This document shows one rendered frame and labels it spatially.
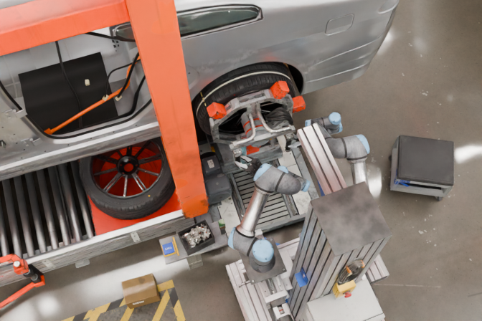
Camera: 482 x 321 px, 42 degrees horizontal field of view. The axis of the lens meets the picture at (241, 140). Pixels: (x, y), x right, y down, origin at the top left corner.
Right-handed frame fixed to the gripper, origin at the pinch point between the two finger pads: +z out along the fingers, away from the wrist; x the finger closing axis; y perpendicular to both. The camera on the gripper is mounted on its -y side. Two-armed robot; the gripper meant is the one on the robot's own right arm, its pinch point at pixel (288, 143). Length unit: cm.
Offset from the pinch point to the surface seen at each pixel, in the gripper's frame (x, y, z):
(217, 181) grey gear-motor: -7, -42, 47
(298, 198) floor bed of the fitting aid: 11, -75, -8
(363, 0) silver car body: -35, 79, -53
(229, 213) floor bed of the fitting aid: 6, -75, 44
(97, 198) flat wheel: -18, -33, 127
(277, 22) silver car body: -35, 81, -2
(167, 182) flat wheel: -14, -33, 80
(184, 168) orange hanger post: 17, 50, 69
